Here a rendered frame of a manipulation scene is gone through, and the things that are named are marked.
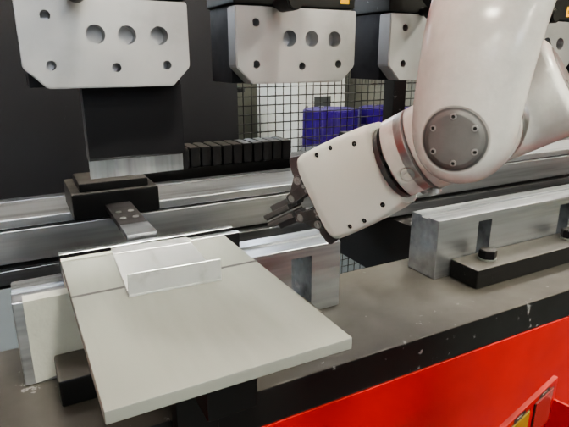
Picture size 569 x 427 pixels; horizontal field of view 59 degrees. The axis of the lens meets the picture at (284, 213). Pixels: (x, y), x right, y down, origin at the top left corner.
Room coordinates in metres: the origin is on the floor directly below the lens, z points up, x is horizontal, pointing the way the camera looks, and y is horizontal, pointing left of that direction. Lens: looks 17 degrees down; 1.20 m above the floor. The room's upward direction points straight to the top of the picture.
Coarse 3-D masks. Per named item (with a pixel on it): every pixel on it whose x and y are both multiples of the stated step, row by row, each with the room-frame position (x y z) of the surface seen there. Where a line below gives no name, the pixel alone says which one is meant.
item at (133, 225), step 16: (80, 176) 0.73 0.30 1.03; (128, 176) 0.73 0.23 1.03; (144, 176) 0.73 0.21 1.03; (80, 192) 0.68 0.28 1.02; (96, 192) 0.68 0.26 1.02; (112, 192) 0.69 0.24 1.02; (128, 192) 0.70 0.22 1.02; (144, 192) 0.71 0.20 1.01; (80, 208) 0.67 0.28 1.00; (96, 208) 0.68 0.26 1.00; (112, 208) 0.66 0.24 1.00; (128, 208) 0.66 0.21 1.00; (144, 208) 0.71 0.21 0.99; (128, 224) 0.60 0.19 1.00; (144, 224) 0.60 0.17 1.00; (128, 240) 0.55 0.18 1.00
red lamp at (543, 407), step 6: (552, 390) 0.50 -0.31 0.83; (546, 396) 0.49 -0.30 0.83; (540, 402) 0.48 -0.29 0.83; (546, 402) 0.50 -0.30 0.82; (540, 408) 0.49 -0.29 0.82; (546, 408) 0.50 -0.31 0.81; (534, 414) 0.48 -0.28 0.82; (540, 414) 0.49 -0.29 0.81; (546, 414) 0.50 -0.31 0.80; (534, 420) 0.48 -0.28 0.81; (540, 420) 0.49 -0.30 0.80; (546, 420) 0.50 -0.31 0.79; (534, 426) 0.48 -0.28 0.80; (540, 426) 0.49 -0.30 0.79
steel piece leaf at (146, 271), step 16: (128, 256) 0.50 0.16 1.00; (144, 256) 0.50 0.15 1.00; (160, 256) 0.50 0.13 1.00; (176, 256) 0.50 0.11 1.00; (192, 256) 0.50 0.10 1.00; (128, 272) 0.45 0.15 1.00; (144, 272) 0.41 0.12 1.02; (160, 272) 0.42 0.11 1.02; (176, 272) 0.42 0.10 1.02; (192, 272) 0.43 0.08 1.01; (208, 272) 0.44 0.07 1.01; (128, 288) 0.40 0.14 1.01; (144, 288) 0.41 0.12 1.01; (160, 288) 0.42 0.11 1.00; (176, 288) 0.42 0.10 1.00
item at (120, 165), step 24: (96, 96) 0.52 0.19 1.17; (120, 96) 0.53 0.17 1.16; (144, 96) 0.54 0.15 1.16; (168, 96) 0.55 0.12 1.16; (96, 120) 0.52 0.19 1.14; (120, 120) 0.53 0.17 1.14; (144, 120) 0.54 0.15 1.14; (168, 120) 0.55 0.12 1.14; (96, 144) 0.51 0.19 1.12; (120, 144) 0.53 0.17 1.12; (144, 144) 0.54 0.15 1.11; (168, 144) 0.55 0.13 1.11; (96, 168) 0.52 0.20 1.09; (120, 168) 0.53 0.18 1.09; (144, 168) 0.55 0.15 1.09; (168, 168) 0.56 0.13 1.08
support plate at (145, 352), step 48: (96, 288) 0.42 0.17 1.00; (192, 288) 0.42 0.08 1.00; (240, 288) 0.42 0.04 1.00; (288, 288) 0.42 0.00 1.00; (96, 336) 0.34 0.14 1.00; (144, 336) 0.34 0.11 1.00; (192, 336) 0.34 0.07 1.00; (240, 336) 0.34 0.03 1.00; (288, 336) 0.34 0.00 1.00; (336, 336) 0.34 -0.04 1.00; (96, 384) 0.28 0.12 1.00; (144, 384) 0.28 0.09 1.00; (192, 384) 0.28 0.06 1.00
